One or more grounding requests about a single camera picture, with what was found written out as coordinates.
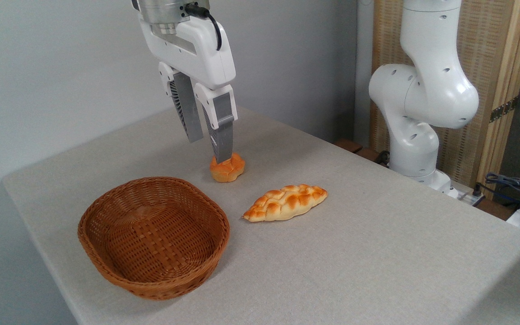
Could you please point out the grey tablecloth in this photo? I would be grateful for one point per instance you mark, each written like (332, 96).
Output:
(355, 253)

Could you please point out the brown woven wicker basket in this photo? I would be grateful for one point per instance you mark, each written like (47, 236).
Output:
(151, 253)

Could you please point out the small round orange bread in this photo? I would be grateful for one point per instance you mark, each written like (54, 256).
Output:
(229, 170)

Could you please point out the long braided bread loaf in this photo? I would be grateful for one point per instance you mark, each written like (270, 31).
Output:
(287, 202)

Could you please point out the metal screen hinge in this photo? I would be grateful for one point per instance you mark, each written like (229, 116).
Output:
(503, 109)

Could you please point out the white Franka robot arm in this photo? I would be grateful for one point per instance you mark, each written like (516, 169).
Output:
(422, 95)

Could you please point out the wood and rattan folding screen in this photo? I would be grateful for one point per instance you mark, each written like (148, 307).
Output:
(490, 58)

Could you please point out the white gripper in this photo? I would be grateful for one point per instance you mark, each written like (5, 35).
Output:
(197, 54)

